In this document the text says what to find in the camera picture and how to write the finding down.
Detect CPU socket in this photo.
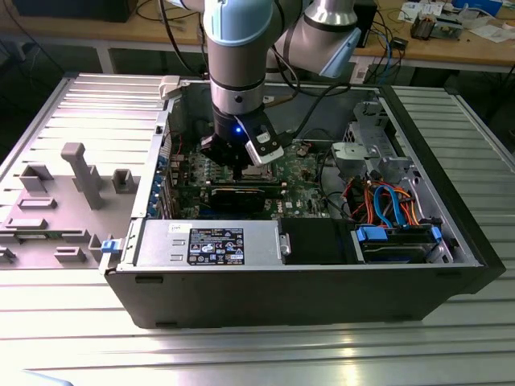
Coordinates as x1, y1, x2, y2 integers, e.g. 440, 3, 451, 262
233, 163, 269, 182

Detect green RAM stick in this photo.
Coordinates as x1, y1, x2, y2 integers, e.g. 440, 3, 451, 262
211, 179, 285, 193

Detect black graphics card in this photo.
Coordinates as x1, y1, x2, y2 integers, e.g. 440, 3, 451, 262
208, 187, 267, 214

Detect green motherboard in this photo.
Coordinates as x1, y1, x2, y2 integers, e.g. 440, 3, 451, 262
160, 140, 347, 220

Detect silver power supply unit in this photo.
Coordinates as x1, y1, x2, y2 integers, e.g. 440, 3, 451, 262
134, 219, 282, 269

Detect black plastic shroud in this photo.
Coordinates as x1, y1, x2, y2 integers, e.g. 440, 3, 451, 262
279, 219, 357, 265

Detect black PC case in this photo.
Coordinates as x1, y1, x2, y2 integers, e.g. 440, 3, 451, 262
98, 74, 507, 331

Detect grey parts rack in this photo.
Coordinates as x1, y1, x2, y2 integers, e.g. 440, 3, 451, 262
0, 142, 142, 270

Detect tall black box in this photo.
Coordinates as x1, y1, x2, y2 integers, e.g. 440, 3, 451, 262
352, 0, 378, 49

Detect wooden desk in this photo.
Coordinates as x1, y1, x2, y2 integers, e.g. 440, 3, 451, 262
0, 11, 515, 76

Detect hard disk in blue carrier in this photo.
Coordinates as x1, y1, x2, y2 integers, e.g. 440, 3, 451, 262
352, 224, 443, 265

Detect wide black box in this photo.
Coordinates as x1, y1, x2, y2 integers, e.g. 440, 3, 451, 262
11, 0, 136, 23

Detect metal finned part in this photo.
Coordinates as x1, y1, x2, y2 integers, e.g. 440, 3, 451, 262
410, 14, 435, 41

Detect white papers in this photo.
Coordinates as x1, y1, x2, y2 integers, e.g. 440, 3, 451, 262
398, 1, 443, 23

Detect silver metal device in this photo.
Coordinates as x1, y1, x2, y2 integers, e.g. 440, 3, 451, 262
432, 14, 464, 41

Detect blue plastic box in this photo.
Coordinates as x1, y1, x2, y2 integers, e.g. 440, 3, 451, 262
450, 0, 504, 13

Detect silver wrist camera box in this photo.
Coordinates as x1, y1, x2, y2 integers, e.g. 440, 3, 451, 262
235, 113, 286, 166

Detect red and black wire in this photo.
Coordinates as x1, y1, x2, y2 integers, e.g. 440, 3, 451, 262
168, 130, 185, 160

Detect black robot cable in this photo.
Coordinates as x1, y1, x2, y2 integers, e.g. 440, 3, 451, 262
261, 43, 381, 141

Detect orange wire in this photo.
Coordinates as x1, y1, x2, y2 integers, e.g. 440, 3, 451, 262
360, 183, 374, 222
401, 185, 422, 227

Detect blue flat data cable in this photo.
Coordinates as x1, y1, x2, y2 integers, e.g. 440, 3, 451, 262
373, 181, 404, 230

